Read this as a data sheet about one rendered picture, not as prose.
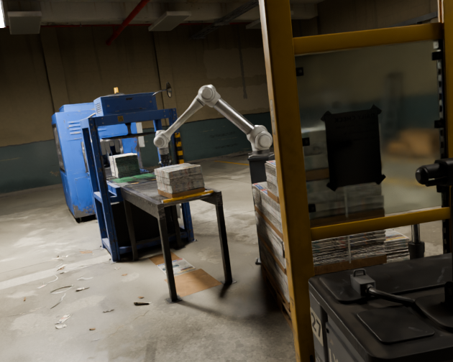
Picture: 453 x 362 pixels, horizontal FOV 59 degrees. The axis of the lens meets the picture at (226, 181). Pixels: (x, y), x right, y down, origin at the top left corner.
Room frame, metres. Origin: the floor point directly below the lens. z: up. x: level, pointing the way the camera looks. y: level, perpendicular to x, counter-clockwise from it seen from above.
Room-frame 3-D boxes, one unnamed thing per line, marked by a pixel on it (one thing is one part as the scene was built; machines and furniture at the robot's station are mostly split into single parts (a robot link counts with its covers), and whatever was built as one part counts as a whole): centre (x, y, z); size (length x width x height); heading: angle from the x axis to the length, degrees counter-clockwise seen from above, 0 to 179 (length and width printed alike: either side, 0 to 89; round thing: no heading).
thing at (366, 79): (1.53, -0.57, 1.27); 0.57 x 0.01 x 0.65; 96
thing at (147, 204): (3.64, 0.82, 0.74); 1.34 x 0.05 x 0.12; 26
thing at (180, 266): (3.78, 0.60, 0.00); 0.37 x 0.28 x 0.01; 26
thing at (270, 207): (2.70, -0.45, 0.42); 1.17 x 0.39 x 0.83; 6
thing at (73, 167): (7.13, 2.16, 1.04); 1.51 x 1.30 x 2.07; 26
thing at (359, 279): (1.19, -0.45, 0.82); 0.18 x 0.14 x 0.08; 6
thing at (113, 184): (4.66, 1.03, 0.75); 0.70 x 0.65 x 0.10; 26
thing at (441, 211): (1.51, -0.58, 0.92); 0.57 x 0.01 x 0.05; 96
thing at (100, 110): (4.66, 1.03, 1.65); 0.60 x 0.45 x 0.20; 116
